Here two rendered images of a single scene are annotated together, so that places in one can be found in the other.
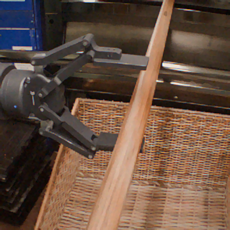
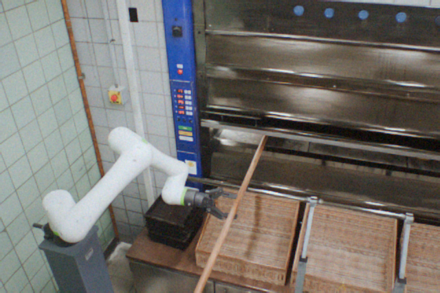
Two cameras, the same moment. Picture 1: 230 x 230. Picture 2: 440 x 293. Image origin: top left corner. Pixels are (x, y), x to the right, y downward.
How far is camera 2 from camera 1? 1.57 m
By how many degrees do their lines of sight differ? 7
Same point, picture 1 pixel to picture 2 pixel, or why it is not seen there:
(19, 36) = (189, 156)
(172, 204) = (262, 242)
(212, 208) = (283, 247)
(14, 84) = (199, 198)
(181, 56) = (267, 171)
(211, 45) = (282, 166)
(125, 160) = (228, 222)
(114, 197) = (225, 230)
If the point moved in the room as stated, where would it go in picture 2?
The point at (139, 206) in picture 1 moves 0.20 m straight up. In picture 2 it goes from (245, 241) to (246, 219)
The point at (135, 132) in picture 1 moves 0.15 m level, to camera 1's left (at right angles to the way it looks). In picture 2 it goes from (232, 215) to (201, 213)
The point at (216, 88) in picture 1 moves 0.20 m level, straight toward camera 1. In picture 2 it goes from (283, 188) to (273, 207)
